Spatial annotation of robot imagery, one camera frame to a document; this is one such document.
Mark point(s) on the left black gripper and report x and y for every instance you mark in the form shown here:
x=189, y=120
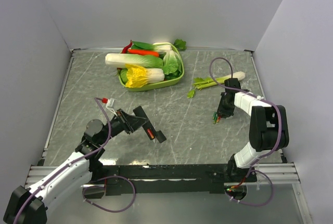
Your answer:
x=129, y=123

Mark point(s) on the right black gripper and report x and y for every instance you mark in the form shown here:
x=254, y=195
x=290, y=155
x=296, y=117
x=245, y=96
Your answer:
x=221, y=110

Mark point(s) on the black remote control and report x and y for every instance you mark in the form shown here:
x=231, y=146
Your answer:
x=157, y=134

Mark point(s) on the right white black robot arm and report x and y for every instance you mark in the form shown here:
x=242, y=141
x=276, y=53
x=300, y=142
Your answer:
x=268, y=131

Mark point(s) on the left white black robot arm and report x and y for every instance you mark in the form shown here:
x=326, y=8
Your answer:
x=35, y=203

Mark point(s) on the green plastic tray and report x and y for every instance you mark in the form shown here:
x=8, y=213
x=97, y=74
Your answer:
x=168, y=79

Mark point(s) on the yellow leaf cabbage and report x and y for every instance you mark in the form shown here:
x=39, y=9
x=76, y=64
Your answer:
x=138, y=76

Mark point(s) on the celery stalk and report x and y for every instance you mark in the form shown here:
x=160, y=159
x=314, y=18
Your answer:
x=202, y=83

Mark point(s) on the long white green cabbage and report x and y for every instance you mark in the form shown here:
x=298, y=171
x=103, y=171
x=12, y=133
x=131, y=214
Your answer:
x=122, y=60

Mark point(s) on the green lettuce leaf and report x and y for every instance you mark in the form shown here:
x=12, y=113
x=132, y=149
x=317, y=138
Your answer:
x=172, y=63

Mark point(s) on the orange red chili pepper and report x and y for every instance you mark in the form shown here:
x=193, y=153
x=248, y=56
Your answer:
x=143, y=52

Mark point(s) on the dark red chili pepper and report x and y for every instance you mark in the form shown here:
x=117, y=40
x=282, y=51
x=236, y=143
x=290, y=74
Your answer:
x=126, y=48

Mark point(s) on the bok choy in tray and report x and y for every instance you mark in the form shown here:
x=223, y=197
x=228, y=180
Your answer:
x=160, y=48

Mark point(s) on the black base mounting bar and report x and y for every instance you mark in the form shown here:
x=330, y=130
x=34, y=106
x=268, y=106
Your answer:
x=115, y=180

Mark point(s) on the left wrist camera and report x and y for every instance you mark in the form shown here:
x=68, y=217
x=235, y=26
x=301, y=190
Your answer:
x=109, y=102

